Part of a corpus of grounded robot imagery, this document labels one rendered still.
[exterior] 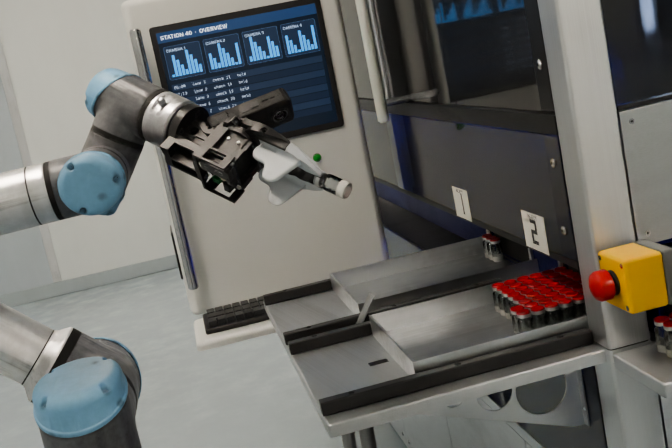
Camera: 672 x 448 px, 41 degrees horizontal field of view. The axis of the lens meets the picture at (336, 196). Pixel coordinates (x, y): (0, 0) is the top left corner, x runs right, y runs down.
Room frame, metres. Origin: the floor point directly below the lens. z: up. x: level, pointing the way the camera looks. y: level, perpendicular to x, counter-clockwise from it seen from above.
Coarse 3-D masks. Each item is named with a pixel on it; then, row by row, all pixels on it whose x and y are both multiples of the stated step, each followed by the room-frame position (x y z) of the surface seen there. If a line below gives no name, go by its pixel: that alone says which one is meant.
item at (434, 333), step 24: (480, 288) 1.49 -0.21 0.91; (384, 312) 1.46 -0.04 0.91; (408, 312) 1.47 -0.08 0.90; (432, 312) 1.48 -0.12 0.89; (456, 312) 1.49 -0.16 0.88; (480, 312) 1.46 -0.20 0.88; (384, 336) 1.37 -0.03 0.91; (408, 336) 1.42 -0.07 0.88; (432, 336) 1.39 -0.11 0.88; (456, 336) 1.37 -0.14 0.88; (480, 336) 1.35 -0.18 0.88; (504, 336) 1.33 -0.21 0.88; (528, 336) 1.24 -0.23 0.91; (552, 336) 1.24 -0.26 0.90; (408, 360) 1.23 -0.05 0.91; (432, 360) 1.21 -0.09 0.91; (456, 360) 1.22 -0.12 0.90
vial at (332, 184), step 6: (324, 174) 1.12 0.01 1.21; (330, 174) 1.12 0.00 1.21; (318, 180) 1.12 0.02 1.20; (324, 180) 1.11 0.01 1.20; (330, 180) 1.11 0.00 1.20; (336, 180) 1.11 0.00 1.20; (342, 180) 1.11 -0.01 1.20; (318, 186) 1.12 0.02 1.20; (324, 186) 1.11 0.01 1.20; (330, 186) 1.11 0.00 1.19; (336, 186) 1.11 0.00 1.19; (342, 186) 1.10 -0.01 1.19; (348, 186) 1.10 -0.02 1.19; (330, 192) 1.11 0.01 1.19; (336, 192) 1.11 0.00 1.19; (342, 192) 1.10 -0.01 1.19; (348, 192) 1.11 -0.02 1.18; (342, 198) 1.11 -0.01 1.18
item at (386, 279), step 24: (480, 240) 1.85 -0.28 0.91; (384, 264) 1.81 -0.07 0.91; (408, 264) 1.82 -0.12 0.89; (432, 264) 1.83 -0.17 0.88; (456, 264) 1.80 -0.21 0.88; (480, 264) 1.76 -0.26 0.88; (504, 264) 1.73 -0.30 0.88; (528, 264) 1.60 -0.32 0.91; (336, 288) 1.75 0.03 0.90; (360, 288) 1.76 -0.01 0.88; (384, 288) 1.73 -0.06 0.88; (408, 288) 1.69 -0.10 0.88; (432, 288) 1.57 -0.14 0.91; (360, 312) 1.54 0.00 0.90
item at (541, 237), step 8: (528, 216) 1.39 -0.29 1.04; (536, 216) 1.36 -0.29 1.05; (528, 224) 1.40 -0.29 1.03; (536, 224) 1.37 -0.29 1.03; (544, 224) 1.34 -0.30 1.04; (528, 232) 1.40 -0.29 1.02; (544, 232) 1.34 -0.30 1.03; (528, 240) 1.41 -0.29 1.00; (536, 240) 1.38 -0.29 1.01; (544, 240) 1.35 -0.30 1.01; (536, 248) 1.38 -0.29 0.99; (544, 248) 1.35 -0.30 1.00
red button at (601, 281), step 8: (592, 272) 1.14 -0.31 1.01; (600, 272) 1.12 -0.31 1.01; (608, 272) 1.12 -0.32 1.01; (592, 280) 1.13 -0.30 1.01; (600, 280) 1.11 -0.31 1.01; (608, 280) 1.11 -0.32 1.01; (592, 288) 1.13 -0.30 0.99; (600, 288) 1.11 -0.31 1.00; (608, 288) 1.11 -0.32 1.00; (600, 296) 1.12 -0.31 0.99; (608, 296) 1.11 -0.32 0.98
